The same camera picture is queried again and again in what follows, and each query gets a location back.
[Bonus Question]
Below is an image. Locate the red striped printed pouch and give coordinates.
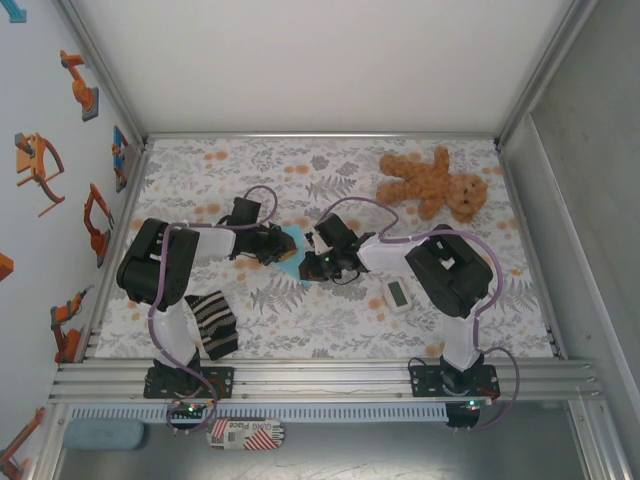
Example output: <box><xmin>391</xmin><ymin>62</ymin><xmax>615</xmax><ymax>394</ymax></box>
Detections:
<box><xmin>206</xmin><ymin>418</ymin><xmax>287</xmax><ymax>451</ymax></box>

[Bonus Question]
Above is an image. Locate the aluminium side rail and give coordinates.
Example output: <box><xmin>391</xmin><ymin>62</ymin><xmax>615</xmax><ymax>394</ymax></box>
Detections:
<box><xmin>74</xmin><ymin>142</ymin><xmax>154</xmax><ymax>362</ymax></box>
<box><xmin>496</xmin><ymin>142</ymin><xmax>567</xmax><ymax>361</ymax></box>

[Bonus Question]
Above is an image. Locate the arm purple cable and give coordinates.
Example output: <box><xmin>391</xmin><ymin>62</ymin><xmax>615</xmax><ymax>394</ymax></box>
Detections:
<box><xmin>319</xmin><ymin>196</ymin><xmax>522</xmax><ymax>435</ymax></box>
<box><xmin>148</xmin><ymin>184</ymin><xmax>279</xmax><ymax>436</ymax></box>

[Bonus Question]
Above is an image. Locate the orange gripper frame wall sticker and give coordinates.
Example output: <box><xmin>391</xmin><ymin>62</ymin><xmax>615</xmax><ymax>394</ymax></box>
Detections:
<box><xmin>13</xmin><ymin>132</ymin><xmax>67</xmax><ymax>218</ymax></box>

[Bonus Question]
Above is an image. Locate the aluminium corner post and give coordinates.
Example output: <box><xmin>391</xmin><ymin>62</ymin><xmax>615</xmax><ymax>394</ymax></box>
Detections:
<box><xmin>493</xmin><ymin>0</ymin><xmax>601</xmax><ymax>151</ymax></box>
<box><xmin>55</xmin><ymin>0</ymin><xmax>154</xmax><ymax>151</ymax></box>

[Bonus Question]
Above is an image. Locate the brown teddy bear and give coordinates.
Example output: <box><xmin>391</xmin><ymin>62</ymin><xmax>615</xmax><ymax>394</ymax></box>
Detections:
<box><xmin>375</xmin><ymin>145</ymin><xmax>490</xmax><ymax>225</ymax></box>

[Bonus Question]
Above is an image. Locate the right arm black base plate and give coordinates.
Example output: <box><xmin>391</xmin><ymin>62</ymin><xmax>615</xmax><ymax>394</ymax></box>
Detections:
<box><xmin>408</xmin><ymin>363</ymin><xmax>501</xmax><ymax>400</ymax></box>

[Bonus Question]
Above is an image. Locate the floral printed tablecloth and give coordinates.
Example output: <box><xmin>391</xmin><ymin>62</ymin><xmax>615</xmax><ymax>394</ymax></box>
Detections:
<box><xmin>94</xmin><ymin>137</ymin><xmax>556</xmax><ymax>360</ymax></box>

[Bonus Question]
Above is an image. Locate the wide aluminium base rail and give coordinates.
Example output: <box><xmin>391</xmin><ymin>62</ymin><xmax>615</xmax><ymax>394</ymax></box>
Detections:
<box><xmin>48</xmin><ymin>355</ymin><xmax>609</xmax><ymax>405</ymax></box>

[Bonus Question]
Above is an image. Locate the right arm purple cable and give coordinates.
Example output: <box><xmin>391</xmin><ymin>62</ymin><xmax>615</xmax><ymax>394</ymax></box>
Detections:
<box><xmin>319</xmin><ymin>196</ymin><xmax>522</xmax><ymax>435</ymax></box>

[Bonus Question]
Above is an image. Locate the light blue cloth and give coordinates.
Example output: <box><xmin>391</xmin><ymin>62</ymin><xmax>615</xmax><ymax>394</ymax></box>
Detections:
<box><xmin>278</xmin><ymin>223</ymin><xmax>314</xmax><ymax>290</ymax></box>

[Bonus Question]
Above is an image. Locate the blue orange machine wall sticker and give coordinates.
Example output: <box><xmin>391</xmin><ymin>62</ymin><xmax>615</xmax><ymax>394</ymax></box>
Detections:
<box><xmin>110</xmin><ymin>124</ymin><xmax>132</xmax><ymax>194</ymax></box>

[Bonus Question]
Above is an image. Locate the small blue wall sticker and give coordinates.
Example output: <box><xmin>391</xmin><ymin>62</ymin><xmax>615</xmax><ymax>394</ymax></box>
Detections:
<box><xmin>0</xmin><ymin>0</ymin><xmax>29</xmax><ymax>24</ymax></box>

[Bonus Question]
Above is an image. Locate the blue-grey oval pouch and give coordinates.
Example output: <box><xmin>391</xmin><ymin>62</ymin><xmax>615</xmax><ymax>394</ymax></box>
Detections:
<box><xmin>64</xmin><ymin>418</ymin><xmax>147</xmax><ymax>451</ymax></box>

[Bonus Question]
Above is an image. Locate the black white striped sock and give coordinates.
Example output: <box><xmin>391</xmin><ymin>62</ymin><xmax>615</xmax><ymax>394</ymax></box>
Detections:
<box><xmin>183</xmin><ymin>289</ymin><xmax>240</xmax><ymax>362</ymax></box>

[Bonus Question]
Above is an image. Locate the white digital timer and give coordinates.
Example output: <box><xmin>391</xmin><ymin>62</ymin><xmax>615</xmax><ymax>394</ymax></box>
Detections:
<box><xmin>381</xmin><ymin>278</ymin><xmax>414</xmax><ymax>316</ymax></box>

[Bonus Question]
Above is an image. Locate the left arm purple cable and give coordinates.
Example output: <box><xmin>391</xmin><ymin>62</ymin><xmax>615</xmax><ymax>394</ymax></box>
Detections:
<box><xmin>148</xmin><ymin>184</ymin><xmax>279</xmax><ymax>436</ymax></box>

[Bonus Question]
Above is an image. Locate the slotted grey cable duct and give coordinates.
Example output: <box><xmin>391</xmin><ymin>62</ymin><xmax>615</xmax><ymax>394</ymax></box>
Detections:
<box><xmin>69</xmin><ymin>404</ymin><xmax>449</xmax><ymax>424</ymax></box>

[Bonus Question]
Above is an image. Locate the aluminium rear rail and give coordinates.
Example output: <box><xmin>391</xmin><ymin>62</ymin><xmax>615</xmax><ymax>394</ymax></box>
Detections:
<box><xmin>144</xmin><ymin>131</ymin><xmax>501</xmax><ymax>143</ymax></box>

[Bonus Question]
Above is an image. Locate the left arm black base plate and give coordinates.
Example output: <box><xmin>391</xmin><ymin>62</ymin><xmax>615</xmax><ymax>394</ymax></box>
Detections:
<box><xmin>143</xmin><ymin>365</ymin><xmax>236</xmax><ymax>400</ymax></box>

